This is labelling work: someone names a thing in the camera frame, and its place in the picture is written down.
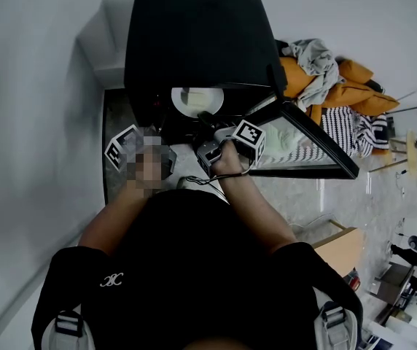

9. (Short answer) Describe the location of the person's right hand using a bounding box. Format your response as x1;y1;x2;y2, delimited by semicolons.
211;141;254;177

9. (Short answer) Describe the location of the red black tool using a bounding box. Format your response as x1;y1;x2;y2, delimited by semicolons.
343;268;361;292

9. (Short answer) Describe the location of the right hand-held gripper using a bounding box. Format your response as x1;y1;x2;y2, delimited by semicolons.
193;110;267;177

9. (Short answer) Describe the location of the light wooden table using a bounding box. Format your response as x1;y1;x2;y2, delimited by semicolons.
311;220;365;281

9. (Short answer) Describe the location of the thin metal pole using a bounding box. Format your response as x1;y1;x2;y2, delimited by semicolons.
394;85;417;101

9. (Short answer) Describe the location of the person's left forearm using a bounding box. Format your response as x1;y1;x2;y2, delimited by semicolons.
78;175;159;257

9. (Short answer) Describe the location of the black white striped blanket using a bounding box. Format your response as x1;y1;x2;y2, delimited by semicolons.
262;105;392;164

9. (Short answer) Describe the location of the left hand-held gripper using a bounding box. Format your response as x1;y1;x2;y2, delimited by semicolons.
104;123;179;178

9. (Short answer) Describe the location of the grey crumpled cloth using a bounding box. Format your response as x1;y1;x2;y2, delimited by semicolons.
288;38;346;111

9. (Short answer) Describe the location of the white round plate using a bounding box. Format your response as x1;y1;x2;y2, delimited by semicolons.
170;85;225;118

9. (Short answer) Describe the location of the black thin cable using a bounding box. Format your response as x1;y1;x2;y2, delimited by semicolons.
185;174;232;206

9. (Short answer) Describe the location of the white cabinet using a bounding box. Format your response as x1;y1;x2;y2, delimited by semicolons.
386;105;417;149

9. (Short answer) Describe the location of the orange pillow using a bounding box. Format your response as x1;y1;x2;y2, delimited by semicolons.
324;82;381;106
278;56;319;100
354;93;401;116
339;59;375;84

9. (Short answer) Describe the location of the person's black t-shirt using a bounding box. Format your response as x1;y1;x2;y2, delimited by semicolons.
30;188;365;350

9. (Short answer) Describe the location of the black cabinet with glass door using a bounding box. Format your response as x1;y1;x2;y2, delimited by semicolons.
123;0;360;180

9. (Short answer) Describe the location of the round wooden stool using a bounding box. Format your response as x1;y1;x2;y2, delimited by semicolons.
368;129;417;176

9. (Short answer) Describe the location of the person's right forearm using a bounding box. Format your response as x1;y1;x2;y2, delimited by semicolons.
209;173;300;257

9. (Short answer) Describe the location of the black wrist cord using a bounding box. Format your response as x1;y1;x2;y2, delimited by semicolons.
208;171;254;179

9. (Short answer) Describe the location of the grey backpack strap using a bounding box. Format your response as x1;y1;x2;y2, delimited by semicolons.
313;298;359;350
45;308;86;350

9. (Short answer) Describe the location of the black and white machine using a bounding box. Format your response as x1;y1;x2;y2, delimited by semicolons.
390;233;417;275

